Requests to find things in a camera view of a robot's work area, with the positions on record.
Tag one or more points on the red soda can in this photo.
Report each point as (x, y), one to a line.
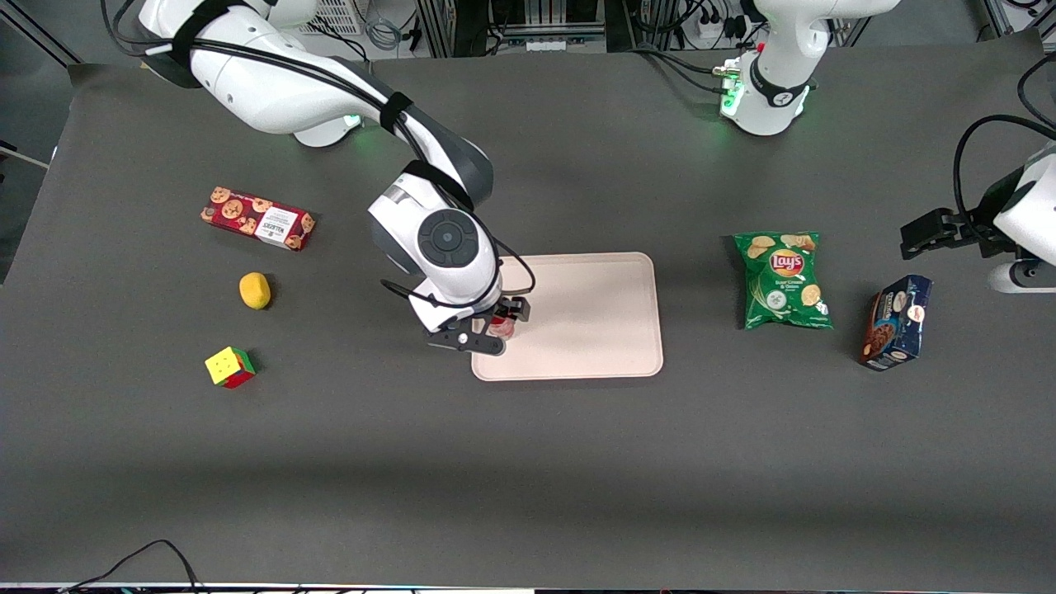
(502, 329)

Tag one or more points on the red walkers shortbread box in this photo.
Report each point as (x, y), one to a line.
(256, 219)

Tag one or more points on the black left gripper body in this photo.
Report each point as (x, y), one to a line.
(976, 221)

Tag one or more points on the yellow lemon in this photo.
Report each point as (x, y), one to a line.
(255, 290)

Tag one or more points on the rubiks cube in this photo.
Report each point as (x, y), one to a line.
(224, 367)

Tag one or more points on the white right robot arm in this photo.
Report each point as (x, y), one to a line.
(272, 95)

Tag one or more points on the aluminium equipment rack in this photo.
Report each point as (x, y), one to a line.
(536, 21)

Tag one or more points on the white power strip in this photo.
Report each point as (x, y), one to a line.
(714, 31)

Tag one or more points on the green lays chips bag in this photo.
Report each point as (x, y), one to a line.
(784, 280)

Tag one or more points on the dark blue cookie box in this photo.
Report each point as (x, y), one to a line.
(898, 323)

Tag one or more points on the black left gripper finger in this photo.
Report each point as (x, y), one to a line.
(932, 246)
(928, 227)

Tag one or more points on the pale rectangular plastic tray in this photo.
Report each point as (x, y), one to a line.
(586, 318)

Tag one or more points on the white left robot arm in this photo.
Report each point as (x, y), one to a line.
(771, 91)

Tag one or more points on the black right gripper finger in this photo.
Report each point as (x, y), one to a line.
(466, 341)
(516, 309)

